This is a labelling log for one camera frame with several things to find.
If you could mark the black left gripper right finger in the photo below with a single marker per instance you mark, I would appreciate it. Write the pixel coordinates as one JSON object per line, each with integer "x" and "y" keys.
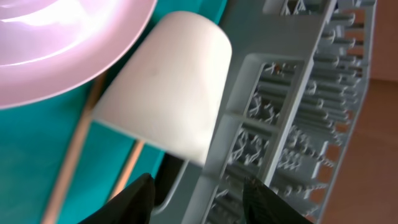
{"x": 262, "y": 206}

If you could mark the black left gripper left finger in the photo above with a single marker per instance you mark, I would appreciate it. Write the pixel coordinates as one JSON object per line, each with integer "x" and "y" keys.
{"x": 133, "y": 205}

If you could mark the white paper cup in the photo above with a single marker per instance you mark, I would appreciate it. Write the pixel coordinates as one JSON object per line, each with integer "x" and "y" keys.
{"x": 169, "y": 92}

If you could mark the grey dishwasher rack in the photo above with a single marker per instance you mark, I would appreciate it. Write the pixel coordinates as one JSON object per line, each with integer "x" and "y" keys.
{"x": 296, "y": 84}

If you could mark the right wooden chopstick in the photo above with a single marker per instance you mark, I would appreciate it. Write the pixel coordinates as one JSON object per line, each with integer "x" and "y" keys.
{"x": 127, "y": 168}

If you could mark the wooden chopstick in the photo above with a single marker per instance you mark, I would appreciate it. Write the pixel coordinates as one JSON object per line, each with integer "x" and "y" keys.
{"x": 73, "y": 153}
{"x": 127, "y": 168}

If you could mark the left wooden chopstick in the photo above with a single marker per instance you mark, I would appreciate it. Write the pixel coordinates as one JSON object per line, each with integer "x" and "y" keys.
{"x": 73, "y": 153}

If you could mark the pink plate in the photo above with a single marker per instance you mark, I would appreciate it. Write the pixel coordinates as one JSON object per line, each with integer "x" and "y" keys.
{"x": 49, "y": 47}

